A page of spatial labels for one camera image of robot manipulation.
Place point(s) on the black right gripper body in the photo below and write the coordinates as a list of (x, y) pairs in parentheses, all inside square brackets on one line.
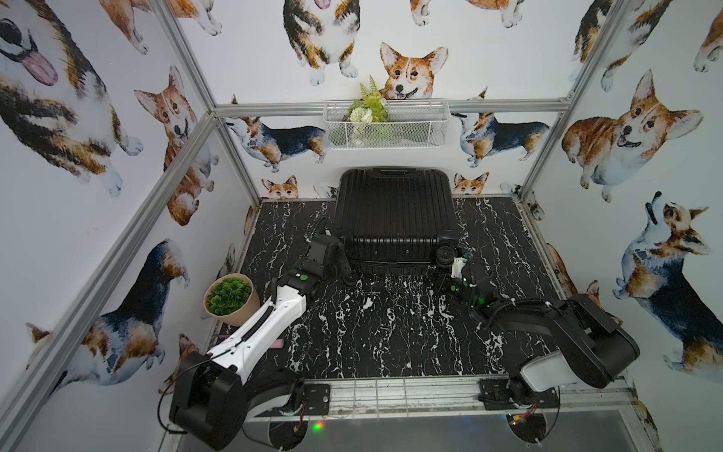
[(455, 289)]

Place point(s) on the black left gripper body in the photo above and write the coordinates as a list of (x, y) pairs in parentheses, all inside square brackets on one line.
[(337, 263)]

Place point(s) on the black hard-shell suitcase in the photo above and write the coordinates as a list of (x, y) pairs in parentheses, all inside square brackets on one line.
[(396, 220)]

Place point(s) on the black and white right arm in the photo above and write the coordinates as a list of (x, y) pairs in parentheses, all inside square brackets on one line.
[(591, 347)]

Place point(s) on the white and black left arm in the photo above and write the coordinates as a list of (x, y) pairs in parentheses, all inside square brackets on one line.
[(213, 395)]

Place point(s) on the purple pink garden fork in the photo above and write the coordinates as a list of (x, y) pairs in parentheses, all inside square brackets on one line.
[(278, 344)]

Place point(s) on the potted green succulent plant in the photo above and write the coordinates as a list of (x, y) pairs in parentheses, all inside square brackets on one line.
[(232, 299)]

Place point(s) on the green fern with white flower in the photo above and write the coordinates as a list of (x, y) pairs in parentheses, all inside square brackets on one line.
[(369, 109)]

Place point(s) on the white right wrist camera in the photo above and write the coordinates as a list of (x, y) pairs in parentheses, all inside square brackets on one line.
[(458, 265)]

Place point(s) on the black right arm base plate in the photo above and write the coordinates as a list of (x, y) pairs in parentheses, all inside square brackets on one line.
[(514, 394)]

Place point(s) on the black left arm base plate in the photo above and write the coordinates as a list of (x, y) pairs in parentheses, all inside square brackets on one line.
[(316, 399)]

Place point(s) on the aluminium front rail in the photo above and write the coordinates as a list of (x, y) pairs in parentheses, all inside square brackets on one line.
[(385, 398)]

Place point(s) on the white wire mesh basket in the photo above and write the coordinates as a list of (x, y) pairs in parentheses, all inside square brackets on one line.
[(412, 124)]

